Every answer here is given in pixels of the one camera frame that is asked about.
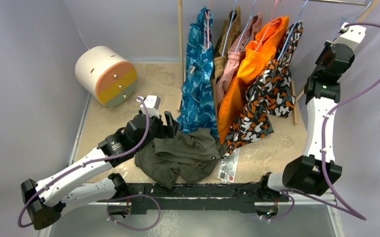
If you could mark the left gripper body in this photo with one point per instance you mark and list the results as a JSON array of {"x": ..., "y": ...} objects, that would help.
[{"x": 159, "y": 131}]

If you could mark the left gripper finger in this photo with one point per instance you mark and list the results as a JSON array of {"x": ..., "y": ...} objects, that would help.
[
  {"x": 173, "y": 127},
  {"x": 167, "y": 116}
]

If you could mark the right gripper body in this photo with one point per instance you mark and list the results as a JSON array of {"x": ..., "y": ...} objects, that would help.
[{"x": 327, "y": 55}]

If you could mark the olive green shorts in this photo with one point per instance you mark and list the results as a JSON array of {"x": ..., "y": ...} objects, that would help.
[{"x": 192, "y": 156}]

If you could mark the light blue hanger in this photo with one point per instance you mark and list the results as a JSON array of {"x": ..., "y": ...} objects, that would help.
[{"x": 354, "y": 18}]

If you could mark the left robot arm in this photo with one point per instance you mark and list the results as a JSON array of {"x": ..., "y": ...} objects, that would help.
[{"x": 47, "y": 200}]

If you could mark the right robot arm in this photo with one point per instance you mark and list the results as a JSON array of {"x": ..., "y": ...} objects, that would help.
[{"x": 315, "y": 170}]

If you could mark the blue patterned shorts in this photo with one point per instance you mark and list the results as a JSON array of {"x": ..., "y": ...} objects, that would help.
[{"x": 197, "y": 109}]

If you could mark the blue hanger of camouflage shorts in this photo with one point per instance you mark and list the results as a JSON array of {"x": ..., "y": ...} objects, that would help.
[{"x": 285, "y": 46}]

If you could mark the pink hanger of orange shorts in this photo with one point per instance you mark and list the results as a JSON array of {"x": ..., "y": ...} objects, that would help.
[{"x": 268, "y": 26}]

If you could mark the camouflage orange black shorts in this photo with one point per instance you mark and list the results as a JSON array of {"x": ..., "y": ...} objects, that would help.
[{"x": 270, "y": 94}]

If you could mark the pink shorts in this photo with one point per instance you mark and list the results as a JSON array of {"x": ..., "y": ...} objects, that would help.
[{"x": 234, "y": 58}]

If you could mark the brown shorts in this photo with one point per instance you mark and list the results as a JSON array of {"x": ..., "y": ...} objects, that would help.
[{"x": 231, "y": 29}]

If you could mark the blue hanger of brown shorts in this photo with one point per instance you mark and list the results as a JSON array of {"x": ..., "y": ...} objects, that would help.
[{"x": 229, "y": 27}]

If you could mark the wooden clothes rack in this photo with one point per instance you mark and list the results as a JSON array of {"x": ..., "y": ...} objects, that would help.
[{"x": 180, "y": 28}]

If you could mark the round pastel drawer box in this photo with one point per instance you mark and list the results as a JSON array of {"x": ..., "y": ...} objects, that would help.
[{"x": 108, "y": 77}]

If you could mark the white printed tag card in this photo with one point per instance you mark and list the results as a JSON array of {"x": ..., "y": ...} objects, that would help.
[{"x": 228, "y": 167}]

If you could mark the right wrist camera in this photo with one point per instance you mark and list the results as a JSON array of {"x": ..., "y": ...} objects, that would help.
[{"x": 351, "y": 36}]

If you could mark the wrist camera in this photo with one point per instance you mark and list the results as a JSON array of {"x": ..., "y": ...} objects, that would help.
[
  {"x": 351, "y": 36},
  {"x": 150, "y": 105}
]

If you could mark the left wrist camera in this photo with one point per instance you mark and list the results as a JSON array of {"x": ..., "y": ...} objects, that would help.
[{"x": 150, "y": 105}]

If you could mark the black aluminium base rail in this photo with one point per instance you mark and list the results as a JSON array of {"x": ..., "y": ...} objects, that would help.
[{"x": 251, "y": 197}]

